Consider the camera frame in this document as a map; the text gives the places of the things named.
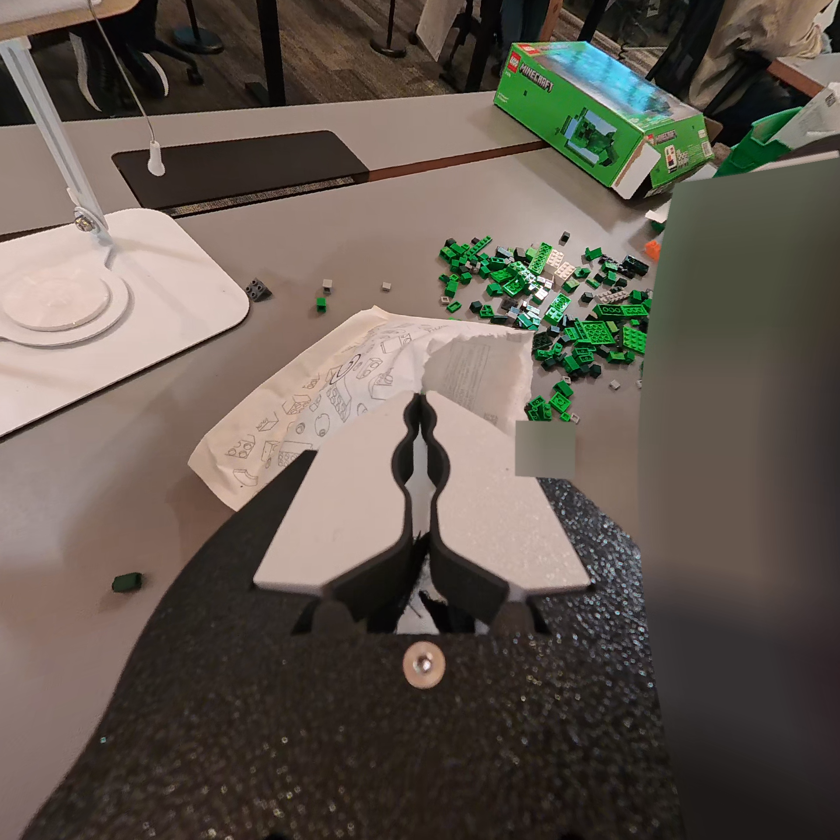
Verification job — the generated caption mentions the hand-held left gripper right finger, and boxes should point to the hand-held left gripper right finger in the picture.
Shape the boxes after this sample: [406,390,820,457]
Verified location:
[422,391,593,636]

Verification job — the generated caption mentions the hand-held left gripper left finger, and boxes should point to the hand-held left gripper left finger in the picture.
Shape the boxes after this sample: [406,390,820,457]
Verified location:
[251,392,431,634]

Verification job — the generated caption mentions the white printed paper bag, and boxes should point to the white printed paper bag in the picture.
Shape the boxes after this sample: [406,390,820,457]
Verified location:
[187,304,536,513]

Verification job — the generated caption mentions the pile of green toy bricks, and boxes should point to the pile of green toy bricks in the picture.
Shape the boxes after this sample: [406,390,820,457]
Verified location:
[438,230,657,424]

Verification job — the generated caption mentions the grey desk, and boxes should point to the grey desk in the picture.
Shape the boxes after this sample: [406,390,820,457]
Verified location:
[0,88,723,834]

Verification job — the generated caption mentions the white lamp base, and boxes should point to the white lamp base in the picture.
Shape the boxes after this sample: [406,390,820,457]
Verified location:
[0,36,250,437]

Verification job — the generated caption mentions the green toy set box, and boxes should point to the green toy set box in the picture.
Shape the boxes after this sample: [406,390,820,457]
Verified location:
[493,41,715,199]

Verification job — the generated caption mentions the green plastic bin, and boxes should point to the green plastic bin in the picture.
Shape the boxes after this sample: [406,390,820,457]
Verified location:
[712,107,840,178]

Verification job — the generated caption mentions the black table leg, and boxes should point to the black table leg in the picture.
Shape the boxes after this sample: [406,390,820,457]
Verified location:
[252,0,287,106]

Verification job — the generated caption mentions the black stanchion base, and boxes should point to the black stanchion base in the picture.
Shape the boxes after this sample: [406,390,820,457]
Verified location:
[369,0,409,59]

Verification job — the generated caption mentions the white hanging paper sheet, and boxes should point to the white hanging paper sheet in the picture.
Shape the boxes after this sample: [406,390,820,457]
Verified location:
[416,0,468,63]

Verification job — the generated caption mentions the crumpled white paper bags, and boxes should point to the crumpled white paper bags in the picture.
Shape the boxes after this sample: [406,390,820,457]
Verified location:
[777,85,840,155]

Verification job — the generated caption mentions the wooden side table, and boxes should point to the wooden side table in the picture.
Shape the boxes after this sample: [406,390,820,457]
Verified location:
[768,52,840,106]

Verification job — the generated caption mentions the black desk cable cover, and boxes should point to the black desk cable cover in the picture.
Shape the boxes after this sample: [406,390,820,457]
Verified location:
[112,130,370,211]

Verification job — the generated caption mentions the grey cable with white plug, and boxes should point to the grey cable with white plug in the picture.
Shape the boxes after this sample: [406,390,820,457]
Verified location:
[85,0,166,177]

